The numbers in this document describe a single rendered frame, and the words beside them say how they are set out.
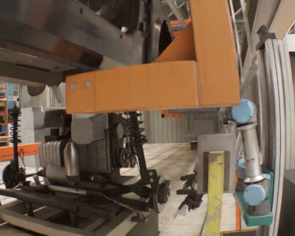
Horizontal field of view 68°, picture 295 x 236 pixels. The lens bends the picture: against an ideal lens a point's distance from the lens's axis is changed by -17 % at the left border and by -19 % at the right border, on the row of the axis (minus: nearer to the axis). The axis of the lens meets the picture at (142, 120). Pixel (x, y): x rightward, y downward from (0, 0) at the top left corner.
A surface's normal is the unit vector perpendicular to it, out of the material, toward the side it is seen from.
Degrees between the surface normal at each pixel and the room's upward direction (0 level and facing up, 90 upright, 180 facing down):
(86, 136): 90
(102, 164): 90
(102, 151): 90
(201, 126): 90
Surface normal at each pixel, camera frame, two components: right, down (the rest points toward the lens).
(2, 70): 0.94, 0.10
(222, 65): -0.33, 0.02
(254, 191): -0.55, 0.15
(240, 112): -0.60, -0.11
